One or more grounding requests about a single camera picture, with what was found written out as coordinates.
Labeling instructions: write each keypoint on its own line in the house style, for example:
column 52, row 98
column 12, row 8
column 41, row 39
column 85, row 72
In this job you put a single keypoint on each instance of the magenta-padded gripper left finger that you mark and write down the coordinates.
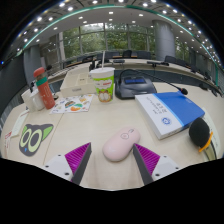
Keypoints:
column 56, row 164

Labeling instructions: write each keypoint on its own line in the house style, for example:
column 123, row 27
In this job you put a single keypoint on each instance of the black foam handheld microphone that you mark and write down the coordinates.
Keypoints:
column 199, row 131

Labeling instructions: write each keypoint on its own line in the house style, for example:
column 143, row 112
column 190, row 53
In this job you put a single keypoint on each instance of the colourful sticker sheet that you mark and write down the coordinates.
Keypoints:
column 71, row 104

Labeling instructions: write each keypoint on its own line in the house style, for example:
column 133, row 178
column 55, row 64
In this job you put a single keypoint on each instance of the green printed paper cup with straw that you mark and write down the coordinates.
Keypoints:
column 104, row 87

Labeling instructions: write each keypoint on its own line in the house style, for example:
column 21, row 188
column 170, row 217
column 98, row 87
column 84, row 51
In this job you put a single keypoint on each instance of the blue and white book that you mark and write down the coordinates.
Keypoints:
column 175, row 110

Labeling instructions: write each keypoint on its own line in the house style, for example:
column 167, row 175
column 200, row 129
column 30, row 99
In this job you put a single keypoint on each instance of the pink computer mouse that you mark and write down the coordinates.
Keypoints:
column 120, row 144

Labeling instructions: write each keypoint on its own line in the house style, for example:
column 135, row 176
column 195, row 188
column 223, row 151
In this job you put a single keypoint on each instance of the cat-face mouse pad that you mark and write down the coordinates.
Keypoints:
column 30, row 140

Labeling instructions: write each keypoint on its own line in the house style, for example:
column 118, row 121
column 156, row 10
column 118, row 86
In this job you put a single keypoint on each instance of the beige cardboard box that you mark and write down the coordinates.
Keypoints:
column 75, row 83

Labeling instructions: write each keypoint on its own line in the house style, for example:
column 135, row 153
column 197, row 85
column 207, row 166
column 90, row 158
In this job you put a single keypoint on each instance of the black desk microphone console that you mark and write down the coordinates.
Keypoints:
column 133, row 88

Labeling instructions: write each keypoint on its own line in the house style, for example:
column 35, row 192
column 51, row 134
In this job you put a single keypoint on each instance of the ceiling lights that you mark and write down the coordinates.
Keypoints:
column 110, row 12

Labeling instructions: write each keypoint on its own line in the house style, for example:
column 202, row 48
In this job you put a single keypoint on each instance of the red bottle with green band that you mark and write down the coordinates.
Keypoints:
column 45, row 91

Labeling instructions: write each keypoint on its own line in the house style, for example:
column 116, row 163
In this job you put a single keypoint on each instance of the dark office chairs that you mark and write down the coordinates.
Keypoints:
column 127, row 53

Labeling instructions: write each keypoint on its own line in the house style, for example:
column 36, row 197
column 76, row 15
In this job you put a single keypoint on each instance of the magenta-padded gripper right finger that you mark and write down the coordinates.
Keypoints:
column 165, row 165

